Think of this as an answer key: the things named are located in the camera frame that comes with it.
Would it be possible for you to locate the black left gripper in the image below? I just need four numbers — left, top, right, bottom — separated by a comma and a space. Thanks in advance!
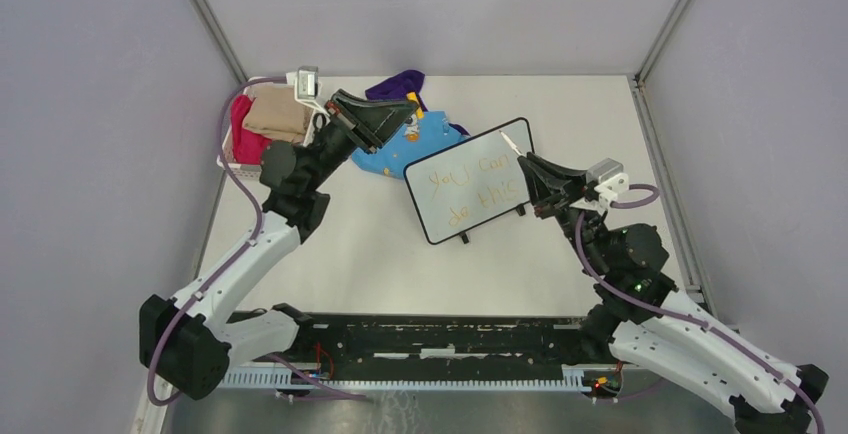
304, 89, 419, 190

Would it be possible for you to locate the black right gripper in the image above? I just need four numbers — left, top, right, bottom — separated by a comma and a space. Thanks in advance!
516, 151, 609, 275

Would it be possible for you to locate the white marker pen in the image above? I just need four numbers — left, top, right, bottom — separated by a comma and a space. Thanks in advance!
499, 130, 524, 156

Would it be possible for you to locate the black framed whiteboard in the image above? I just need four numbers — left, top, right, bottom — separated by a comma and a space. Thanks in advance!
403, 117, 534, 245

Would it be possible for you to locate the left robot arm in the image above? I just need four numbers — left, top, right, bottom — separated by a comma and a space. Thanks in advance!
139, 89, 418, 407

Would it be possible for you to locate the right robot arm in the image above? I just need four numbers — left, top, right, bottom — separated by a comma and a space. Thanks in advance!
517, 152, 829, 433

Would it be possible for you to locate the purple cloth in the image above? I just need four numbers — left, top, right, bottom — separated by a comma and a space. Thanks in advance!
365, 69, 470, 142

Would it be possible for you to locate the blue patterned cloth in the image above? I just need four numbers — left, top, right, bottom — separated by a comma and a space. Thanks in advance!
351, 111, 470, 179

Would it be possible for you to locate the beige folded cloth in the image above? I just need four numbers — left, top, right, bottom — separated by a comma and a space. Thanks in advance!
241, 83, 313, 144

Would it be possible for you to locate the red cloth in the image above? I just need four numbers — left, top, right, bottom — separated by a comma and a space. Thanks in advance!
230, 94, 272, 165

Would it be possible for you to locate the white plastic basket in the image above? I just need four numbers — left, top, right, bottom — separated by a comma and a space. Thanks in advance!
217, 71, 316, 179

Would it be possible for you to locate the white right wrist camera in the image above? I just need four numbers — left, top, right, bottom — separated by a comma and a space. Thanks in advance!
571, 158, 629, 214

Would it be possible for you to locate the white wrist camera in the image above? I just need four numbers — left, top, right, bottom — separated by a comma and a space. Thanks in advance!
571, 158, 629, 214
285, 66, 325, 113

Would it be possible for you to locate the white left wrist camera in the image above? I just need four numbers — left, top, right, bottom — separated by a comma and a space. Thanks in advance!
285, 66, 325, 113

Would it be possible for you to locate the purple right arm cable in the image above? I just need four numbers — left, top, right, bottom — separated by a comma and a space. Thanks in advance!
573, 183, 826, 434

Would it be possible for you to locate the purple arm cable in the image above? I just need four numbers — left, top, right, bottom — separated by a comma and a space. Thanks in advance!
573, 183, 826, 434
146, 75, 293, 408

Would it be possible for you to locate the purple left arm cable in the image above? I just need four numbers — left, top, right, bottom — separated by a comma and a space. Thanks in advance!
146, 75, 293, 408

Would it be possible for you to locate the white cable duct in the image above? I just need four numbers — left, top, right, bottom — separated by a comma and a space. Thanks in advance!
219, 365, 591, 393

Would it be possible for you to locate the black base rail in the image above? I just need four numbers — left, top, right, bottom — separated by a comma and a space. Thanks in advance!
279, 313, 617, 382

